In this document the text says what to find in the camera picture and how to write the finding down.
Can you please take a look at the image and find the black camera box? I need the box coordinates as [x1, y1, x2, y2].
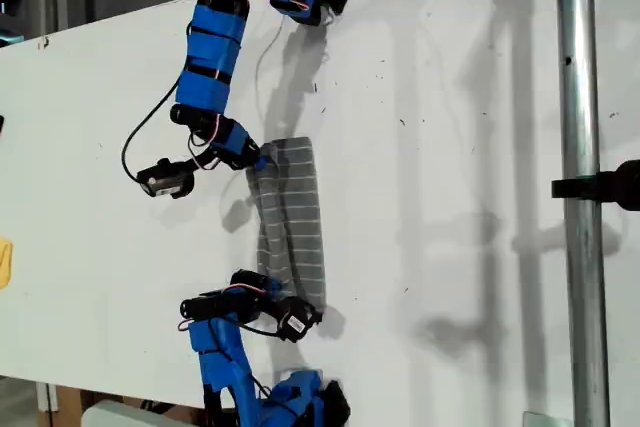
[135, 159, 195, 200]
[275, 296, 324, 344]

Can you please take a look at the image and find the wooden board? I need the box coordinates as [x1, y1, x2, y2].
[54, 386, 84, 427]

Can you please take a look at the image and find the white box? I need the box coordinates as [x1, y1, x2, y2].
[82, 400, 201, 427]

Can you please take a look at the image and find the grey striped towel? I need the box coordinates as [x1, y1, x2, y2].
[244, 135, 329, 316]

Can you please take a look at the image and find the steel post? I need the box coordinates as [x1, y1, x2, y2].
[554, 0, 614, 427]

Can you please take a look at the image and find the black clamp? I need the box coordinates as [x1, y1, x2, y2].
[551, 159, 640, 213]

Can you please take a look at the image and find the yellow object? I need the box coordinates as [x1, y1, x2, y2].
[0, 236, 15, 290]

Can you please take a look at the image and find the black camera cable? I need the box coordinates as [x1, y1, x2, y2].
[238, 321, 284, 339]
[121, 75, 182, 182]

